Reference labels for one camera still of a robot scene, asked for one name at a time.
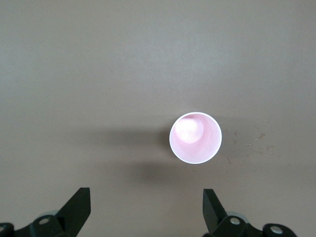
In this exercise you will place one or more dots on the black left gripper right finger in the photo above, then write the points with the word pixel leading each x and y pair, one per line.
pixel 214 217

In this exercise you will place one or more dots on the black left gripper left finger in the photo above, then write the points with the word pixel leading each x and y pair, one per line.
pixel 71 217

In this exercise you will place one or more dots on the pink paper cup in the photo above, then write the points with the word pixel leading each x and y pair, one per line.
pixel 195 145

